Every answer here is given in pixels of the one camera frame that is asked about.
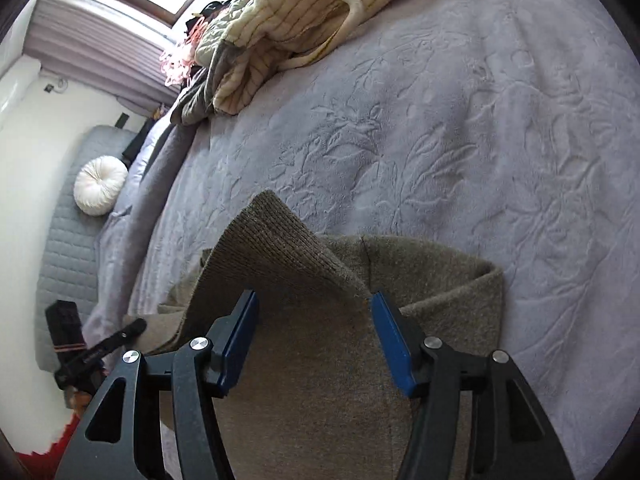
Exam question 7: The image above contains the cream striped quilted garment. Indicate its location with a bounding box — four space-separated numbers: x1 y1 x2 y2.
195 0 393 115

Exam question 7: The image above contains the brown knit sweater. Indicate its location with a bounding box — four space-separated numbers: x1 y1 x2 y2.
137 191 504 479

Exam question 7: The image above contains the lavender embossed bed blanket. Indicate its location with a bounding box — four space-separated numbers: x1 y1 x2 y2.
85 0 639 479

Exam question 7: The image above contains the white round cushion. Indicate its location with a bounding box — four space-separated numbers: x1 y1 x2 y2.
73 155 128 217

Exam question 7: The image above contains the purple pleated curtain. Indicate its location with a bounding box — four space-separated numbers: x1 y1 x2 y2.
24 0 178 112

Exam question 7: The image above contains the grey quilted headboard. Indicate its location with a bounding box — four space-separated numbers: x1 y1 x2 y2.
35 126 136 373

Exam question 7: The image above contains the pink red clothes pile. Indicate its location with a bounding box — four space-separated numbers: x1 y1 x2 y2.
160 0 231 88

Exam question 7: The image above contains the black camera box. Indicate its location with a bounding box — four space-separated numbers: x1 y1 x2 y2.
44 300 87 364

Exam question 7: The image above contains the grey garment in pile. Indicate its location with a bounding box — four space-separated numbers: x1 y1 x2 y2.
170 41 241 127

